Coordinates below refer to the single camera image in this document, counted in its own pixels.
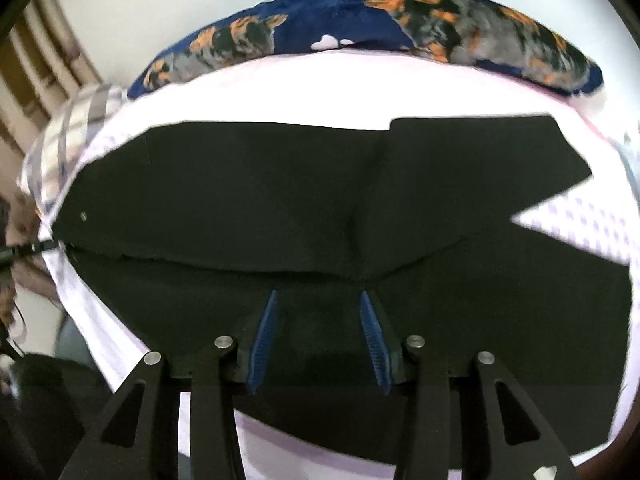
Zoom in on pink purple checked bedsheet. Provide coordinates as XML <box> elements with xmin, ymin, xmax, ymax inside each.
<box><xmin>46</xmin><ymin>50</ymin><xmax>639</xmax><ymax>479</ymax></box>

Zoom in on navy cat print blanket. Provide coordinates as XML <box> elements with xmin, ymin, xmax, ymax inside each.
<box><xmin>128</xmin><ymin>0</ymin><xmax>603</xmax><ymax>99</ymax></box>

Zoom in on beige bamboo headboard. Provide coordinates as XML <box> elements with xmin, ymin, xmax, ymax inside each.
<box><xmin>1</xmin><ymin>0</ymin><xmax>101</xmax><ymax>176</ymax></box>

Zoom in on black pants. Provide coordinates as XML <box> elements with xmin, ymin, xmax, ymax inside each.
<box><xmin>53</xmin><ymin>116</ymin><xmax>631</xmax><ymax>463</ymax></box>

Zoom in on plaid pillow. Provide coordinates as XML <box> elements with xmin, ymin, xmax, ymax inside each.
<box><xmin>17</xmin><ymin>84</ymin><xmax>128</xmax><ymax>218</ymax></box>

